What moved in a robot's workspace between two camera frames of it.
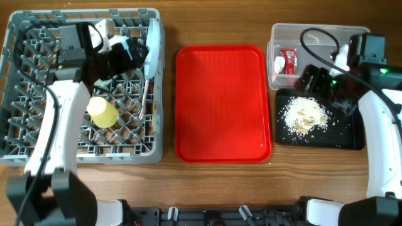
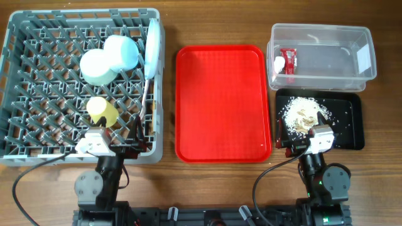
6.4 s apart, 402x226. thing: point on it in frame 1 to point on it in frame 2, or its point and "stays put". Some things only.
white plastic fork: x=144 y=99 stays put
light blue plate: x=154 y=40 stays put
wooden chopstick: x=152 y=118 stays put
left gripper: x=125 y=64 to x=137 y=142
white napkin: x=279 y=63 stays put
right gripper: x=319 y=74 to x=296 y=147
